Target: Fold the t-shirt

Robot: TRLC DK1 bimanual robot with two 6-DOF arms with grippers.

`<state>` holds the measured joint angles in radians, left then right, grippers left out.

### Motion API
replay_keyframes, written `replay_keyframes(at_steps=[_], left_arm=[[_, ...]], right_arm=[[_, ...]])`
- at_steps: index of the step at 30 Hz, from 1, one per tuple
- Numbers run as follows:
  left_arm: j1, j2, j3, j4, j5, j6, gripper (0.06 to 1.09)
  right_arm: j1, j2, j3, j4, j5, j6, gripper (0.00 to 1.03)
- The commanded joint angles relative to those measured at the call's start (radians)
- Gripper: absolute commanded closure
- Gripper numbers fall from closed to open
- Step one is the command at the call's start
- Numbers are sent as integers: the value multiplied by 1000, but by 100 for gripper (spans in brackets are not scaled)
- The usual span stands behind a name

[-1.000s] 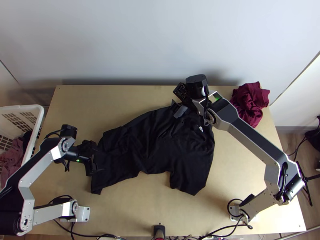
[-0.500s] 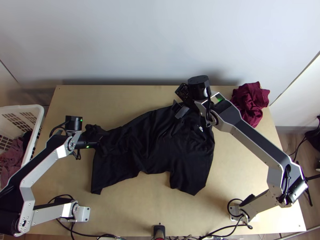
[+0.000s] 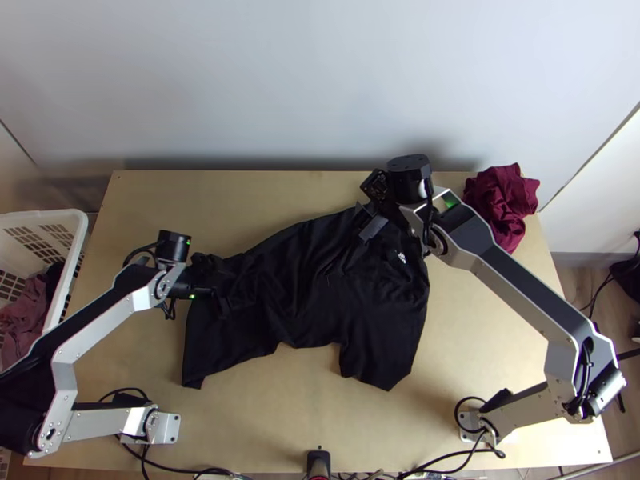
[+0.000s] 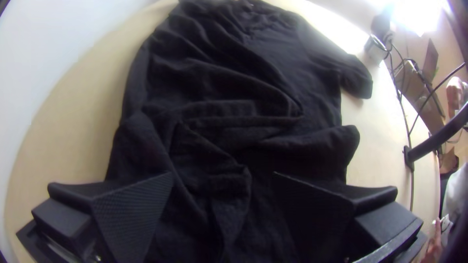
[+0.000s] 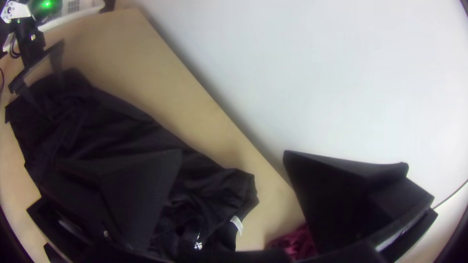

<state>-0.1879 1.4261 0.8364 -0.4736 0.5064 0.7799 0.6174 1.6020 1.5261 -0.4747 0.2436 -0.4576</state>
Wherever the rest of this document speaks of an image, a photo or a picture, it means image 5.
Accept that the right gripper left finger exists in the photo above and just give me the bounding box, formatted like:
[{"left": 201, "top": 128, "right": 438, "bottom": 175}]
[{"left": 26, "top": 148, "right": 184, "bottom": 262}]

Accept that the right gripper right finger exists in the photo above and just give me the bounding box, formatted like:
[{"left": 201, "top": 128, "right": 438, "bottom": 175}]
[{"left": 282, "top": 150, "right": 439, "bottom": 253}]

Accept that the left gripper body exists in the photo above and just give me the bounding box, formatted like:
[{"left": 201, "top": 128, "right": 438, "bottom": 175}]
[{"left": 7, "top": 21, "right": 66, "bottom": 94}]

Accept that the black t-shirt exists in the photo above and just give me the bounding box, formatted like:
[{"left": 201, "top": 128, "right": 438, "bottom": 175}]
[{"left": 4, "top": 68, "right": 260, "bottom": 262}]

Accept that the white laundry basket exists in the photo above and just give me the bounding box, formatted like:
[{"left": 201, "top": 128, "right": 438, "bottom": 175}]
[{"left": 36, "top": 0, "right": 107, "bottom": 32}]

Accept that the maroon garment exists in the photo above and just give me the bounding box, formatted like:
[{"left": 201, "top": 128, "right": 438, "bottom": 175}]
[{"left": 266, "top": 224, "right": 319, "bottom": 261}]

